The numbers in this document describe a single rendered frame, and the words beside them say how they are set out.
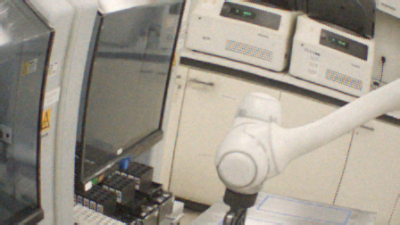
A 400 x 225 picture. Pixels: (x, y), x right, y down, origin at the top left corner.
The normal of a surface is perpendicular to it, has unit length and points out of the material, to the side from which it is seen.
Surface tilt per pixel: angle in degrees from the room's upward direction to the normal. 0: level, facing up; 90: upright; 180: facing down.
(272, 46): 90
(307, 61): 90
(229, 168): 94
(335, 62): 90
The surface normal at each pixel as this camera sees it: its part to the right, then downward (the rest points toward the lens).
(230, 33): -0.32, 0.18
